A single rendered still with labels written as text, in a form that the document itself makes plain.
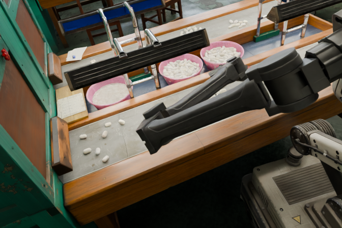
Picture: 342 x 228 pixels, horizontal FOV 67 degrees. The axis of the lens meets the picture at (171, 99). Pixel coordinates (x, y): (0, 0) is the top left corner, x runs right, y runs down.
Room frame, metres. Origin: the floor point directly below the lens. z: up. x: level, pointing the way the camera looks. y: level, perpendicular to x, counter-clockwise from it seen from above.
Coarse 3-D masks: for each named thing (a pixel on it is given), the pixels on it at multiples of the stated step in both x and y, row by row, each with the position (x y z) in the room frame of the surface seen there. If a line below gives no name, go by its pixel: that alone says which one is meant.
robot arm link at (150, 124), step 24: (288, 48) 0.42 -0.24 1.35; (264, 72) 0.38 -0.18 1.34; (288, 72) 0.35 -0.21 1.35; (216, 96) 0.43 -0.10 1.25; (240, 96) 0.38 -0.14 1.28; (264, 96) 0.39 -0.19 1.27; (312, 96) 0.33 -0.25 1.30; (144, 120) 0.54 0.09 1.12; (168, 120) 0.45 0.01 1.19; (192, 120) 0.41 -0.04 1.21; (216, 120) 0.39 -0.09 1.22
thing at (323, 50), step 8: (336, 16) 0.40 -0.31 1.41; (336, 24) 0.40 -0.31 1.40; (336, 32) 0.38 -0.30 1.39; (320, 40) 0.40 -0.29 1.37; (328, 40) 0.38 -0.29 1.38; (336, 40) 0.36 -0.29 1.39; (312, 48) 0.38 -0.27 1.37; (320, 48) 0.37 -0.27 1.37; (328, 48) 0.36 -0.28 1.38; (336, 48) 0.36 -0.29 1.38; (312, 56) 0.38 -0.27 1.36; (320, 56) 0.35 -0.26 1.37; (328, 56) 0.35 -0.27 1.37; (336, 56) 0.34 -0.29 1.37; (328, 64) 0.34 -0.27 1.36; (336, 64) 0.34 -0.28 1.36; (328, 72) 0.33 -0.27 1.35; (336, 72) 0.33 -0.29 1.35
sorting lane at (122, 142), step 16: (304, 48) 1.29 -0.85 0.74; (176, 96) 1.06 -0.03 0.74; (128, 112) 1.00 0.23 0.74; (80, 128) 0.95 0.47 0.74; (96, 128) 0.93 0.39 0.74; (112, 128) 0.91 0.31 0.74; (128, 128) 0.89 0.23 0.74; (80, 144) 0.84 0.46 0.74; (96, 144) 0.82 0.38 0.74; (112, 144) 0.80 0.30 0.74; (128, 144) 0.79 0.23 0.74; (144, 144) 0.77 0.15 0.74; (80, 160) 0.74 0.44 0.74; (96, 160) 0.73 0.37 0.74; (112, 160) 0.71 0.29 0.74; (64, 176) 0.67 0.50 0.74; (80, 176) 0.66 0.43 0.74
